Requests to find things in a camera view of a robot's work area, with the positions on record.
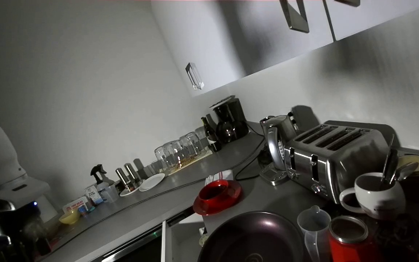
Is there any silver electric kettle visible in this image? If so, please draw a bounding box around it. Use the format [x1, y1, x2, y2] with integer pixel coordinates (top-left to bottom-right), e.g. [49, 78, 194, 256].
[259, 115, 298, 186]

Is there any white plate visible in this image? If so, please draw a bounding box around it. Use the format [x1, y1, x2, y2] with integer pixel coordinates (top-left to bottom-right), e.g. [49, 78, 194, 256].
[139, 173, 166, 192]

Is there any yellow plate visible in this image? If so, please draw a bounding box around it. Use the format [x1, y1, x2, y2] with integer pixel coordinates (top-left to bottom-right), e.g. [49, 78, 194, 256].
[398, 154, 419, 176]

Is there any clear measuring jug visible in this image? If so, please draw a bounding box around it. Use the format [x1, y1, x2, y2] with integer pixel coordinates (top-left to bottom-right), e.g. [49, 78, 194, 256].
[296, 205, 332, 262]

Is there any silver and black grinder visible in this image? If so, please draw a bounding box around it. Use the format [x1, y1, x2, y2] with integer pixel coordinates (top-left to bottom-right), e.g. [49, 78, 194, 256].
[124, 163, 143, 186]
[115, 167, 136, 192]

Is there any silver four-slot toaster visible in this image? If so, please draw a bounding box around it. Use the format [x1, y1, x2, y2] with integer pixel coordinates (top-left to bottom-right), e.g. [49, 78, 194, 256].
[284, 124, 391, 204]

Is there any white mug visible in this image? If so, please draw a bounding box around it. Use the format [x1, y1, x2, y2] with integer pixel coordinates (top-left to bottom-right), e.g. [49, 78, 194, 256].
[339, 172, 407, 221]

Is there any open drawer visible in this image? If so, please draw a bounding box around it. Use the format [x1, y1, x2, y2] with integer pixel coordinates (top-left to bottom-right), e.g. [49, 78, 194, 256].
[160, 213, 211, 262]

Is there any small clear container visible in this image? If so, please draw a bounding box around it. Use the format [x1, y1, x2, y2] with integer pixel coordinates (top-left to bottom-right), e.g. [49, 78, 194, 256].
[100, 185, 120, 203]

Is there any spray bottle with black trigger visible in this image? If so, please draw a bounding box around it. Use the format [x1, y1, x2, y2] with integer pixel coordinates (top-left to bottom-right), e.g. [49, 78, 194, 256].
[90, 164, 115, 192]

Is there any white box with red print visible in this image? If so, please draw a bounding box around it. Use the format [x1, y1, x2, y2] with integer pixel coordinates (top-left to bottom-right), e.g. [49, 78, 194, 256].
[62, 196, 90, 216]

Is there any dark wine bottle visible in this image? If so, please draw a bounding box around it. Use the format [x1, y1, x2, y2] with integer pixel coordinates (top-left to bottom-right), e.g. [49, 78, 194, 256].
[201, 116, 222, 152]

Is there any yellow bowl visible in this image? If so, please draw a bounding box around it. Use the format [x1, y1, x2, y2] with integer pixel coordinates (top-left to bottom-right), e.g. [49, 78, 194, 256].
[59, 210, 82, 225]

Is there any red tin canister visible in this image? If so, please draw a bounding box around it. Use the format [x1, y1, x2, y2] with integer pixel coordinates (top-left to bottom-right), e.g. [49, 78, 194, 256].
[328, 215, 382, 262]

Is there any white cloth with red stripes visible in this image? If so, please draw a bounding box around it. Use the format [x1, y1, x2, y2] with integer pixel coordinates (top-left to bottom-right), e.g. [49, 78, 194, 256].
[204, 170, 234, 187]

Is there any red saucer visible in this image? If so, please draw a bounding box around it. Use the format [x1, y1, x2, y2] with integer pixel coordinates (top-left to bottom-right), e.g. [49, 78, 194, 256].
[193, 180, 242, 216]

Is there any black coffee maker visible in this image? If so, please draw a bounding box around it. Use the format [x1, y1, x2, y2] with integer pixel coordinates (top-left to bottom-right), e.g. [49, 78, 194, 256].
[209, 95, 250, 144]

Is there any black cable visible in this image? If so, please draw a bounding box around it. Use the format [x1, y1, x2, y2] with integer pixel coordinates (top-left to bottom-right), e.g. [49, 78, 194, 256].
[234, 124, 269, 181]

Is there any white wall cabinet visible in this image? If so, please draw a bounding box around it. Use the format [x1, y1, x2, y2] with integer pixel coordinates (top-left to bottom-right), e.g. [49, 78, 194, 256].
[151, 0, 419, 97]

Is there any dark frying pan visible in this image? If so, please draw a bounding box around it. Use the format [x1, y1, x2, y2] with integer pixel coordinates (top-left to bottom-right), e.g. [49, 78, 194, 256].
[197, 211, 305, 262]

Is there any small white saucer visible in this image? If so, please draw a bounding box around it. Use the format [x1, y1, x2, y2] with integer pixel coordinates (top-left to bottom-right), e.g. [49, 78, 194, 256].
[119, 186, 141, 197]

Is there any small white carton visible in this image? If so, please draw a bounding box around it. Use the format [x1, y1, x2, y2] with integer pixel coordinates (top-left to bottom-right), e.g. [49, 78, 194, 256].
[85, 185, 103, 205]

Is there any red cup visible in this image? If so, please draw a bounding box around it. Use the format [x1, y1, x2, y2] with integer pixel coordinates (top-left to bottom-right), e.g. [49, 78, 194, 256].
[198, 179, 229, 205]

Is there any clear glass jar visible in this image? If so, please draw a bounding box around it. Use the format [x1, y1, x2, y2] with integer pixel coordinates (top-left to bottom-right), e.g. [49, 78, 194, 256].
[154, 145, 176, 172]
[195, 126, 210, 150]
[166, 140, 187, 168]
[179, 132, 200, 161]

